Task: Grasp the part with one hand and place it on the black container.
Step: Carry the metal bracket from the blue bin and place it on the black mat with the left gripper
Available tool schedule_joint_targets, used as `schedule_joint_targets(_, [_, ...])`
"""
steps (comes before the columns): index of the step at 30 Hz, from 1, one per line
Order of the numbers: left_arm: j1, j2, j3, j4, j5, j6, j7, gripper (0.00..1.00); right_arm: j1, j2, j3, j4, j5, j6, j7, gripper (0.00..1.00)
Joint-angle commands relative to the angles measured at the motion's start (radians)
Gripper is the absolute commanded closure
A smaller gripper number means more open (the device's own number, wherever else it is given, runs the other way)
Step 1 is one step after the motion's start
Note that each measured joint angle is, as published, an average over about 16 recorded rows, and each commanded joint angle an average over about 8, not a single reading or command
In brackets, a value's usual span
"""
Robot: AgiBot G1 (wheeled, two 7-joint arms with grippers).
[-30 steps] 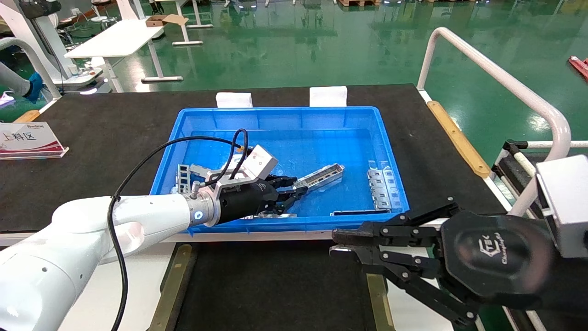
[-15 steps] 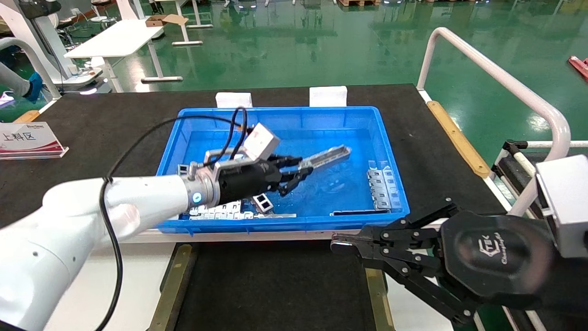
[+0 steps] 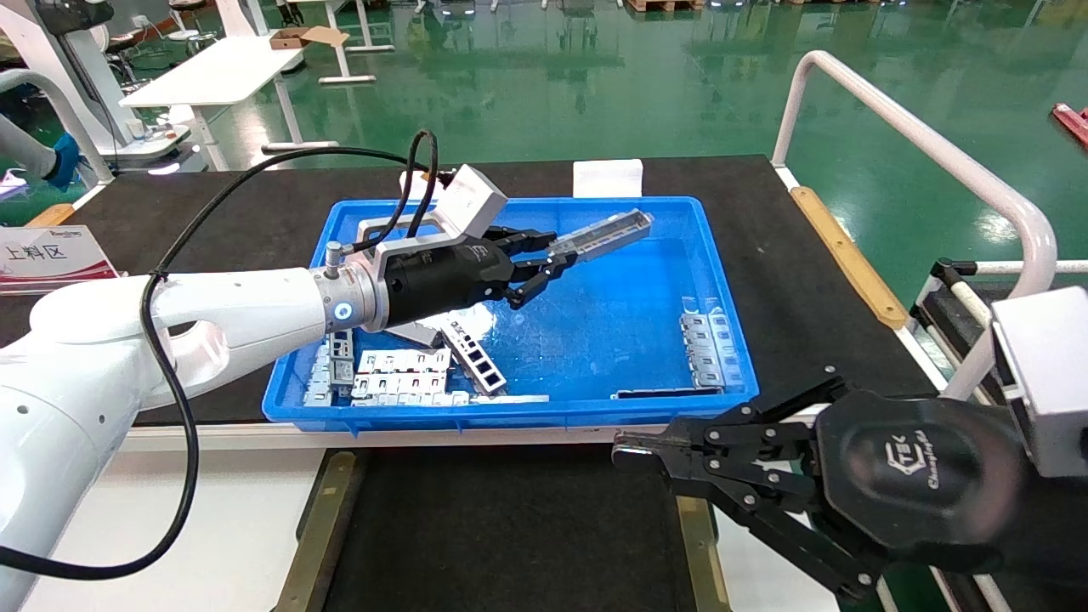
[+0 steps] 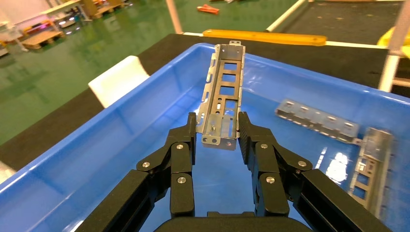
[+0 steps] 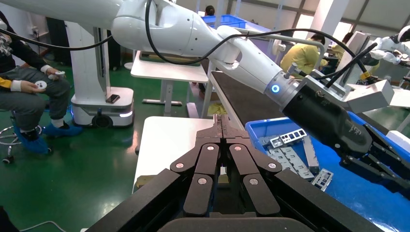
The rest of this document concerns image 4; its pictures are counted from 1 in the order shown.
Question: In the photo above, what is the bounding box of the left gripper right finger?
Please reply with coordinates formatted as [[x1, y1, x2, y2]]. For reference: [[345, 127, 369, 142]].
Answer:
[[237, 111, 393, 232]]

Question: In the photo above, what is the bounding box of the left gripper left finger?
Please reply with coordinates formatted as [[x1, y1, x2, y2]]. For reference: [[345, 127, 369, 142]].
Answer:
[[75, 112, 197, 232]]

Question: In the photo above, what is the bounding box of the windowed U-channel metal bracket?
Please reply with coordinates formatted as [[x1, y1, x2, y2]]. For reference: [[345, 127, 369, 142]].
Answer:
[[196, 41, 246, 151]]

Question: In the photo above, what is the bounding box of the blue plastic bin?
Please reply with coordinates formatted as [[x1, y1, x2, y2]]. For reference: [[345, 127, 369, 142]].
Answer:
[[0, 42, 410, 232]]

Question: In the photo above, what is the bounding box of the yellow wooden edge strip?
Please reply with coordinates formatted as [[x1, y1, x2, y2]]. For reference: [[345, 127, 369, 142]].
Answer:
[[202, 29, 328, 46]]

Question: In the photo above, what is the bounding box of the red orange floor object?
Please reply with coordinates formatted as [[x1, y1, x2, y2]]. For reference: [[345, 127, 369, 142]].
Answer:
[[196, 3, 220, 15]]

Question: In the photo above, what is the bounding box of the adjacent black work table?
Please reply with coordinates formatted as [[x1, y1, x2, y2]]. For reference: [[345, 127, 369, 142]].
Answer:
[[265, 0, 410, 45]]

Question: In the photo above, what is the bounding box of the yellow fabric object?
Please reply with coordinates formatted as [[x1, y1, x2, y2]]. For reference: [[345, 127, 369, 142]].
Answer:
[[377, 27, 410, 59]]

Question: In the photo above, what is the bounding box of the wooden pallet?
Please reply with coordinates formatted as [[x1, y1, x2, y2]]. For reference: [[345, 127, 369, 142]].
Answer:
[[20, 30, 65, 51]]

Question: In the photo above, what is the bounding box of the perforated metal bracket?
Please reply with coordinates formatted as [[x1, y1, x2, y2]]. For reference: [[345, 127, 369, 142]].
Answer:
[[275, 98, 363, 145]]

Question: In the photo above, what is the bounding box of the dark thin metal bracket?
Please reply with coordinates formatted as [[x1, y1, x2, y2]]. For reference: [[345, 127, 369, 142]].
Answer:
[[348, 127, 395, 220]]

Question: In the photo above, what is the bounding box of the white tubular guard rail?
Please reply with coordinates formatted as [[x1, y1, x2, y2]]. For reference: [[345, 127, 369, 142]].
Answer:
[[165, 0, 410, 93]]

